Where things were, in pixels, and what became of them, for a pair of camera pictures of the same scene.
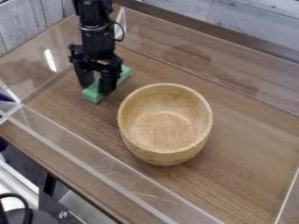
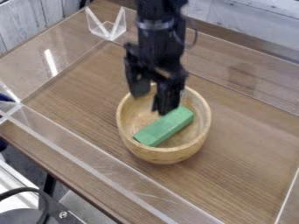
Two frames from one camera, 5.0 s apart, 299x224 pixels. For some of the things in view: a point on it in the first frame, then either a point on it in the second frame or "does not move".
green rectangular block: x=92 y=93 to x=164 y=126
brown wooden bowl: x=164 y=122 does not move
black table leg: x=50 y=185 does not move
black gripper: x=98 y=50 to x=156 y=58
